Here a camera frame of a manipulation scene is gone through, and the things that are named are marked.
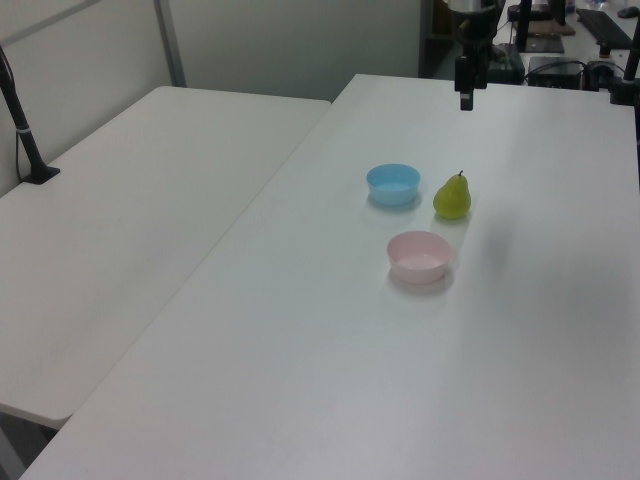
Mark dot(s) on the dark Franka gripper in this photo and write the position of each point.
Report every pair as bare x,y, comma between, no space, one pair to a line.
475,25

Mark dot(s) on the green pear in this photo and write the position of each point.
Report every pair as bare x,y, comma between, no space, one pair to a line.
452,199

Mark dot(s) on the blue plastic bowl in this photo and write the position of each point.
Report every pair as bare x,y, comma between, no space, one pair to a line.
392,187

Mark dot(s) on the pink plastic bowl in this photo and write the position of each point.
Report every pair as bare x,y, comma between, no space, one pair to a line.
419,261

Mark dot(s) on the black monitor stand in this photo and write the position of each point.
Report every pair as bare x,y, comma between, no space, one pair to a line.
535,42

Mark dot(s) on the black electronics box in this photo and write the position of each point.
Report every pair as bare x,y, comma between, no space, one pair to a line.
555,70

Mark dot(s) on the brown wooden board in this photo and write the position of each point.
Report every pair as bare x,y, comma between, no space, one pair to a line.
555,27

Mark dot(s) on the black keyboard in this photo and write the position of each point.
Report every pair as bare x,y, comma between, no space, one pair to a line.
602,27

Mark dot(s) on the dark computer mouse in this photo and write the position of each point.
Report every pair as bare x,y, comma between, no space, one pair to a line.
630,11

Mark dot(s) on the white side table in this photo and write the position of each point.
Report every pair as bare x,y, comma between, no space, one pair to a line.
125,215

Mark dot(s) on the black clamp mount pole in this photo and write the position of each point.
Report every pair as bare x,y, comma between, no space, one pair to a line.
627,75

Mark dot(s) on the grey partition frame post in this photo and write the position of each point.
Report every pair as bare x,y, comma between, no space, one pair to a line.
170,45

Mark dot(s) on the black camera pole with base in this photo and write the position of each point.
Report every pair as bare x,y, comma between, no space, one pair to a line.
22,130

